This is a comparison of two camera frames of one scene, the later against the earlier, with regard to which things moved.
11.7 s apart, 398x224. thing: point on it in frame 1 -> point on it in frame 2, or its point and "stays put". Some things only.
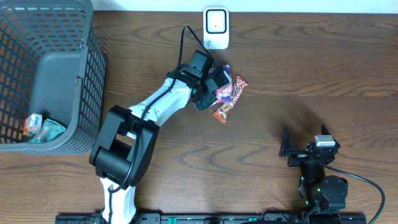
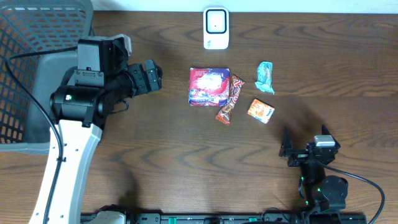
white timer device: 216,24 stays put
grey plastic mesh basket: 51,63 stays put
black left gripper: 210,90 -> 149,78
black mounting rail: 249,218 stays put
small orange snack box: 33,124 -> 260,111
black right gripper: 299,156 stays put
